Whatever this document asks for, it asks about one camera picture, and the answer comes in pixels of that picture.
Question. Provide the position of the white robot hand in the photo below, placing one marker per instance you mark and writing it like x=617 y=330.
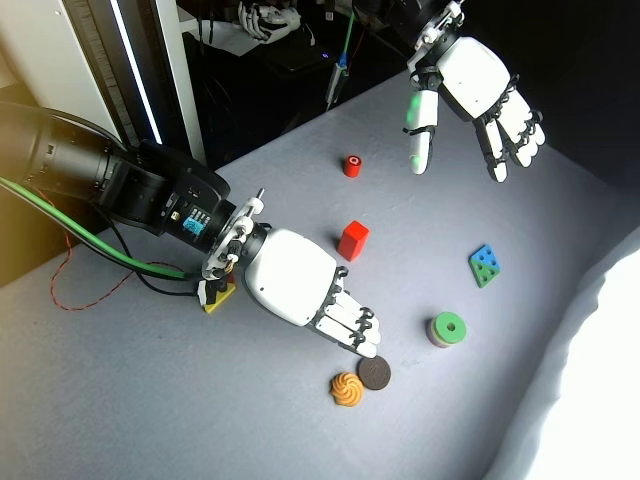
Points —
x=470 y=75
x=290 y=275

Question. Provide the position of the orange swirl cookie toy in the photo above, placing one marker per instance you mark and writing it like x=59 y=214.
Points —
x=347 y=389

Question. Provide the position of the yellow triangle block with holes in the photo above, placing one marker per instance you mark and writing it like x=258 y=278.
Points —
x=222 y=301

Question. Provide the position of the small red cylinder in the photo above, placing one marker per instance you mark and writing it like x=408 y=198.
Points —
x=352 y=167

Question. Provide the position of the blue green triangle toy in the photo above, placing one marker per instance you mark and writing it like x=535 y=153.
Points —
x=486 y=275

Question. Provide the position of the grey table cloth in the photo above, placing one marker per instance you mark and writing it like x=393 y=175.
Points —
x=200 y=400

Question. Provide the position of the white robot body column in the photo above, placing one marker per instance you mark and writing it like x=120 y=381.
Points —
x=50 y=50

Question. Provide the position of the brown round cookie toy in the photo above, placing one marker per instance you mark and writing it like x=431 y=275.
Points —
x=374 y=373

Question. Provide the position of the spare white robot hand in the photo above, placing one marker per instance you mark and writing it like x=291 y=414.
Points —
x=267 y=20

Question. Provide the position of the blue triangle tile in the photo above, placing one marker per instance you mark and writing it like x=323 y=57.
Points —
x=484 y=256

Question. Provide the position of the red block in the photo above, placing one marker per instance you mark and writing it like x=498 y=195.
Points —
x=352 y=240

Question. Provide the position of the black box with blue light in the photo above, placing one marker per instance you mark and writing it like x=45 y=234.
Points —
x=300 y=57

